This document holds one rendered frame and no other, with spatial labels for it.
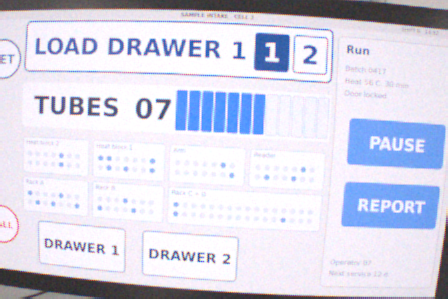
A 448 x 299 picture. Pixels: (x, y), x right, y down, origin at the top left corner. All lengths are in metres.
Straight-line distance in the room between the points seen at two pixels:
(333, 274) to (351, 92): 0.18
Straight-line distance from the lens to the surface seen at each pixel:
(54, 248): 0.50
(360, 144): 0.46
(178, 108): 0.44
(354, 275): 0.48
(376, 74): 0.46
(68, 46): 0.47
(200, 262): 0.47
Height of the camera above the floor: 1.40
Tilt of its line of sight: 46 degrees down
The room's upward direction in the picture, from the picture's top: straight up
